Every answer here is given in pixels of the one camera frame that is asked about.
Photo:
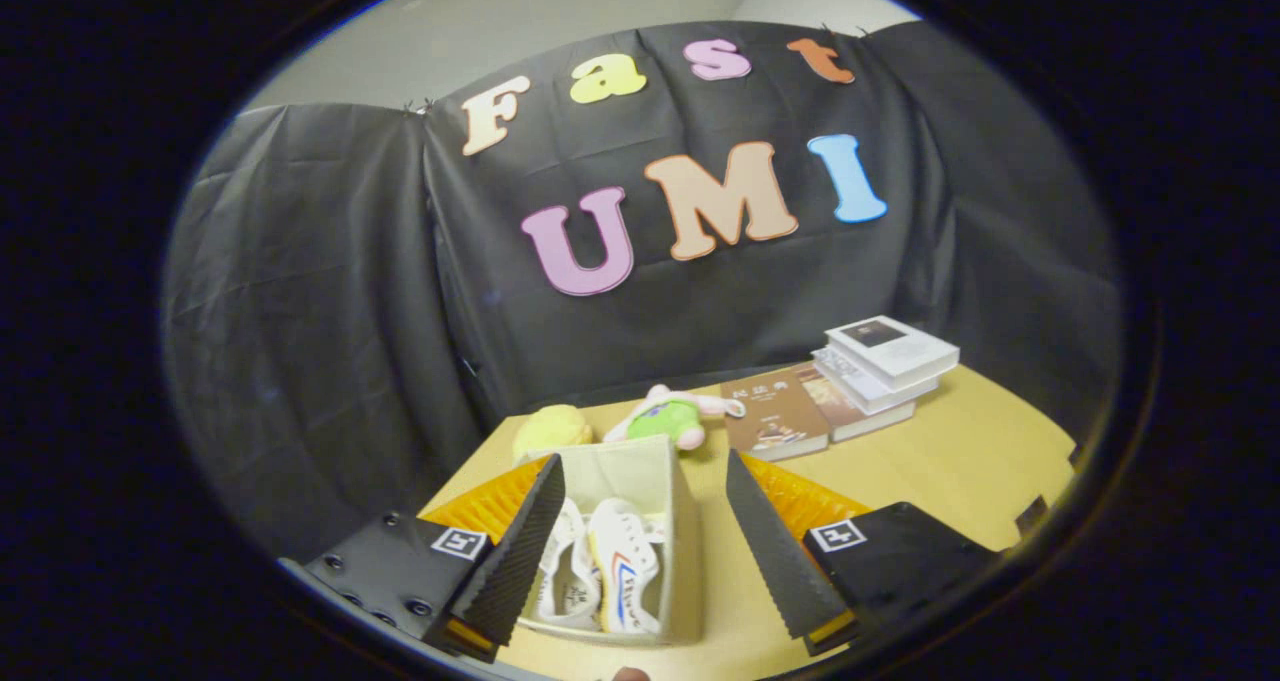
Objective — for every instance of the white striped canvas shoe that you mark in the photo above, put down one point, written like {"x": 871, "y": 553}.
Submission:
{"x": 626, "y": 553}
{"x": 574, "y": 593}

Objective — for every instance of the green plush toy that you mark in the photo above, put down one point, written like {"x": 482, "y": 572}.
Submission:
{"x": 665, "y": 421}

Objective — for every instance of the black table edge bracket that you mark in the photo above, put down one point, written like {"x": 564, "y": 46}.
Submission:
{"x": 1032, "y": 514}
{"x": 1075, "y": 455}

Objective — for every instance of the black backdrop cloth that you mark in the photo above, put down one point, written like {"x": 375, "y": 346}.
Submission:
{"x": 350, "y": 311}

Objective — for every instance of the yellow plush toy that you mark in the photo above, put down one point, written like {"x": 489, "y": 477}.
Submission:
{"x": 550, "y": 431}

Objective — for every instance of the thick white book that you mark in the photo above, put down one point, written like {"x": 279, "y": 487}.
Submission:
{"x": 892, "y": 347}

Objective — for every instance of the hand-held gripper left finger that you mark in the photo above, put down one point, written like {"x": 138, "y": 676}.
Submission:
{"x": 520, "y": 551}

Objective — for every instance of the thin white book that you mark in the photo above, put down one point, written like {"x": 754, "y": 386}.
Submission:
{"x": 868, "y": 391}

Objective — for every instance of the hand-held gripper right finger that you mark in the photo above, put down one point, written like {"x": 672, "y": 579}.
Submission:
{"x": 780, "y": 551}

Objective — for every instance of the large brown book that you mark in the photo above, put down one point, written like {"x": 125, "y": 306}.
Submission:
{"x": 770, "y": 413}

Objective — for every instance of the beige fabric storage box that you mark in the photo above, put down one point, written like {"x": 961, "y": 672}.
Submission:
{"x": 686, "y": 561}

